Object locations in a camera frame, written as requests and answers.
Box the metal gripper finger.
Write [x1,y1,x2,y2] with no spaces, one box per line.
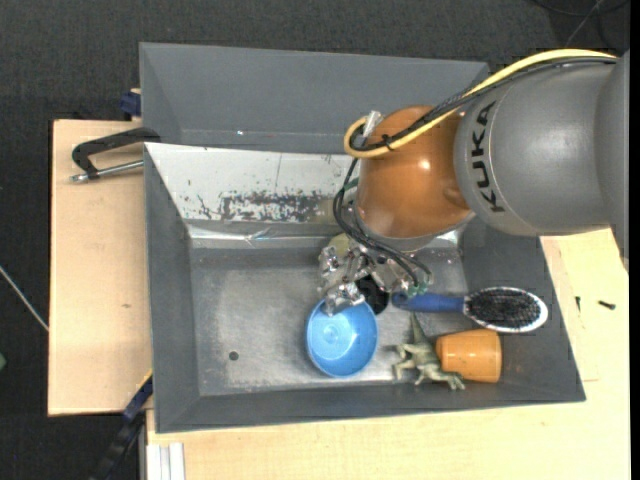
[322,281,367,319]
[318,245,352,285]

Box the pale yellow round object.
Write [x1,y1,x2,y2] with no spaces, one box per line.
[327,232,354,255]

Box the blue plastic bowl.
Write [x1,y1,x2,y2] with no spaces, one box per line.
[305,296,380,380]

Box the grey metal bin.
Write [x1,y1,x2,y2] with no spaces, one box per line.
[138,41,588,435]

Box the green toy dinosaur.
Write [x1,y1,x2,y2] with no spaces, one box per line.
[390,312,467,391]

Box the orange plastic cup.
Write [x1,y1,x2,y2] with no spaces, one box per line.
[434,328,503,385]

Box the brown cardboard board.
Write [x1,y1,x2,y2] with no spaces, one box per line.
[47,118,154,417]

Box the blue handled hairbrush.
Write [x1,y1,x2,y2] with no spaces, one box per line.
[390,285,550,334]

